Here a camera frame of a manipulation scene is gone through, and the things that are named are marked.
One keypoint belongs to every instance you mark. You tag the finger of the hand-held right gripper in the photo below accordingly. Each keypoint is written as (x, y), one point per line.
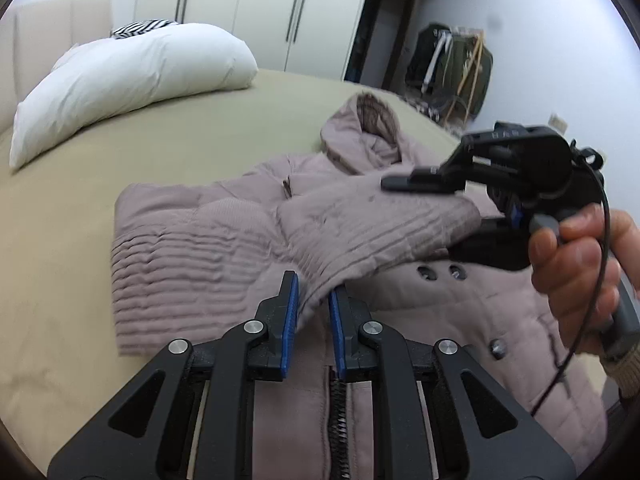
(490, 250)
(420, 181)

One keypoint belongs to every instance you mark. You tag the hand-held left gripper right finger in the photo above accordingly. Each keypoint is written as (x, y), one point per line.
(337, 332)

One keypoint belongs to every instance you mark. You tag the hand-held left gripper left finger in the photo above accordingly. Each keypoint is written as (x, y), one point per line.
(290, 330)

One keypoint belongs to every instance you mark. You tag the mauve quilted hooded jacket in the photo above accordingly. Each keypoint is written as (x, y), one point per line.
(200, 240)

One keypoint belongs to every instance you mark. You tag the person's right forearm beige sleeve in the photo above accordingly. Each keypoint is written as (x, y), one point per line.
(625, 375)

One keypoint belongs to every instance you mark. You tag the wooden clothes rack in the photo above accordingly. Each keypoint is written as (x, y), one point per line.
(469, 72)

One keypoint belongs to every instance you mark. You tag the person's right hand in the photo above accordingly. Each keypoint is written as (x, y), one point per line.
(580, 270)

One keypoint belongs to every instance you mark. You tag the black white patterned cloth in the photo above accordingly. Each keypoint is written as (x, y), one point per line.
(430, 109)

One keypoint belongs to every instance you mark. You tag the green hanging garment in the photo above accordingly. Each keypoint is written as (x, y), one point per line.
(477, 75)

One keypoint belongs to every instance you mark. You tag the black hanging jacket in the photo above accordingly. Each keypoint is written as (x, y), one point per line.
(425, 55)

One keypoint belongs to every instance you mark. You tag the bed with olive sheet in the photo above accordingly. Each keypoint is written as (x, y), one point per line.
(75, 240)

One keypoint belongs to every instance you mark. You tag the white wardrobe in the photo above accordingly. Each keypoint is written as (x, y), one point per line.
(260, 5)

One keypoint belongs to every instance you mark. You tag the white pillow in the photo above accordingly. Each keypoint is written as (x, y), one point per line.
(125, 75)

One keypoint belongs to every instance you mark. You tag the black white striped cloth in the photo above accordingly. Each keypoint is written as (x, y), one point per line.
(142, 27)

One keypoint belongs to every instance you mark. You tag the beige padded headboard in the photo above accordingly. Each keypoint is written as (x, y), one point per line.
(40, 25)

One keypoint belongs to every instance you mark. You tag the wall power outlet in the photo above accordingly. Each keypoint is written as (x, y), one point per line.
(558, 122)

